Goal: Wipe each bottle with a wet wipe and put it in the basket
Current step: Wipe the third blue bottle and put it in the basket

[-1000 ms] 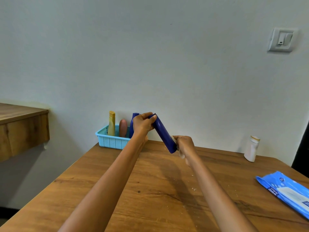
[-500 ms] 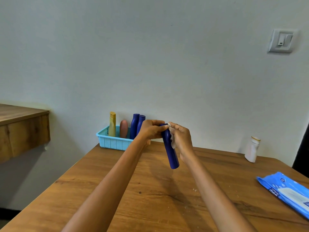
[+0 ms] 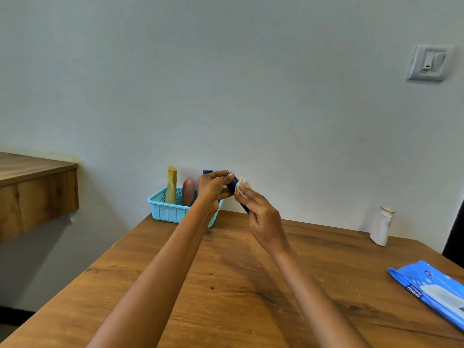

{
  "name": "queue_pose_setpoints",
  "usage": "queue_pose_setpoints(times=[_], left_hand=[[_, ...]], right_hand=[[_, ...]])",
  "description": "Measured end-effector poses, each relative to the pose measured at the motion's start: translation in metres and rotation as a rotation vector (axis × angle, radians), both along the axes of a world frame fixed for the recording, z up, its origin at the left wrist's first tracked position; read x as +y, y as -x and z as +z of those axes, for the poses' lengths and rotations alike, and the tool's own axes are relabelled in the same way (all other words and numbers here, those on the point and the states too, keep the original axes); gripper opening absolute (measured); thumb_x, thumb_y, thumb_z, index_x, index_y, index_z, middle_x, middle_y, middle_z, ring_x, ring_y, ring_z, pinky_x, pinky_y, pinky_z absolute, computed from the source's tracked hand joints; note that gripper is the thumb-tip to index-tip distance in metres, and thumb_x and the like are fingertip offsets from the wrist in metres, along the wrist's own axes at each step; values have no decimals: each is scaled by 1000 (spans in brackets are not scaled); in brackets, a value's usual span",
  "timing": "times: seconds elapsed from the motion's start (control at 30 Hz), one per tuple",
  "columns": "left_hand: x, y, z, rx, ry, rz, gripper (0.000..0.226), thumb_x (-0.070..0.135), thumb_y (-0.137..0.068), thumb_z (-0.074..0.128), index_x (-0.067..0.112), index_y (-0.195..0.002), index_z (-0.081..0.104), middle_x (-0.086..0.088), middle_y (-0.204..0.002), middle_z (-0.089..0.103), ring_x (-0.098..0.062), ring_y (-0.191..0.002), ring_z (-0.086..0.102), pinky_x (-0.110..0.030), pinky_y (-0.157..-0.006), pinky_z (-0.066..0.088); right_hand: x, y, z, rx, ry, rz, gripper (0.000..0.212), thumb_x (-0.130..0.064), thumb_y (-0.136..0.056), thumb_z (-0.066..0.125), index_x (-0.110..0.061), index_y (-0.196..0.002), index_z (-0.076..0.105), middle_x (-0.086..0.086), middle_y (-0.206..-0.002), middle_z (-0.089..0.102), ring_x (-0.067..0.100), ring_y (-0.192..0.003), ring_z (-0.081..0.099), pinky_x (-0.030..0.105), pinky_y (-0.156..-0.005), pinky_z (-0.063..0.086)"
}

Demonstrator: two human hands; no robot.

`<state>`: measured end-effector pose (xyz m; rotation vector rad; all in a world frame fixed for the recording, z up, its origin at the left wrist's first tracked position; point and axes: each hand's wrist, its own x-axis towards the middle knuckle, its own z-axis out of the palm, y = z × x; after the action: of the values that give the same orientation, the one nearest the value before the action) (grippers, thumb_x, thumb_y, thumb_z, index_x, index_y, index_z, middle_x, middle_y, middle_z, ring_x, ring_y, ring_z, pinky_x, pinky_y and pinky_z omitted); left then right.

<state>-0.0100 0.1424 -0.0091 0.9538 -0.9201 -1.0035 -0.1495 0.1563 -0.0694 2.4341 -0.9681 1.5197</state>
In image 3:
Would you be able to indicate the person's left hand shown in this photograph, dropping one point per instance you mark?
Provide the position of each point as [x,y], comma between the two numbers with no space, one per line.
[210,188]

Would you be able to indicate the person's right hand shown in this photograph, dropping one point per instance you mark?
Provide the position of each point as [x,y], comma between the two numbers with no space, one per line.
[266,222]

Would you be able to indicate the wide dark blue bottle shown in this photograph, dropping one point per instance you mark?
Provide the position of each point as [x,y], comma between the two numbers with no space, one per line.
[232,184]

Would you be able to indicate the pink bottle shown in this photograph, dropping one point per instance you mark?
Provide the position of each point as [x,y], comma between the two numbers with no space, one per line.
[188,193]

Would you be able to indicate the white wipe cloth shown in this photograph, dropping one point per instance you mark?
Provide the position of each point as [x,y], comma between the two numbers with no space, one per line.
[241,184]

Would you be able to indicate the beige bottle with white cap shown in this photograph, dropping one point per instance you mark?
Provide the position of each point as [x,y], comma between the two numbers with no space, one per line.
[171,193]

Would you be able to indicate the yellow bottle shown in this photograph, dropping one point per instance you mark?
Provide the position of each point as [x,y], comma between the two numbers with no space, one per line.
[172,173]

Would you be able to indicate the light blue plastic basket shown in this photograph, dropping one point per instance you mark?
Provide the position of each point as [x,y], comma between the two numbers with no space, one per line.
[166,211]

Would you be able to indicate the blue wet wipes pack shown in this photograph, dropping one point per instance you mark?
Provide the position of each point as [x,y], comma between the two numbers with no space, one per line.
[417,279]

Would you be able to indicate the person's left forearm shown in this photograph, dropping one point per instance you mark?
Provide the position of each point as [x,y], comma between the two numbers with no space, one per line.
[152,286]

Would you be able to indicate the person's right forearm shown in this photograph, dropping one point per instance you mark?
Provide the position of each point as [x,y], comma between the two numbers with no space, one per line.
[319,300]

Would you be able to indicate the wooden table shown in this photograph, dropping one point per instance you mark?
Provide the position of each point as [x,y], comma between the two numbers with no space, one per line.
[246,289]

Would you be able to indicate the wooden side desk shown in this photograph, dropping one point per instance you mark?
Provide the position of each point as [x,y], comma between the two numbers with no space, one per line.
[32,195]

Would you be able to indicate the black door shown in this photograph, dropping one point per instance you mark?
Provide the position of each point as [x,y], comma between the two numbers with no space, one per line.
[455,242]

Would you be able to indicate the grey wall light switch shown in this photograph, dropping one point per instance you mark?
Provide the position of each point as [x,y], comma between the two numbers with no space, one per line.
[429,63]

